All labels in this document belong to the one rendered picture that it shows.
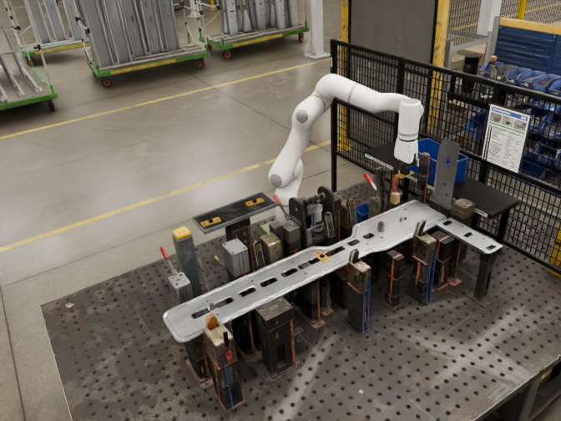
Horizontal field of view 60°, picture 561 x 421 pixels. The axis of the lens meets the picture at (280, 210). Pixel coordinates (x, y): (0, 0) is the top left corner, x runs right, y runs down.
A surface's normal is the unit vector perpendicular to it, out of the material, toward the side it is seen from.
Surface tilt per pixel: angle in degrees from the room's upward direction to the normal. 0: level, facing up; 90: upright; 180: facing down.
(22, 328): 0
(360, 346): 0
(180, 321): 0
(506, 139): 90
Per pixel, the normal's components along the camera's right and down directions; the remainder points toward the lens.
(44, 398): -0.06, -0.85
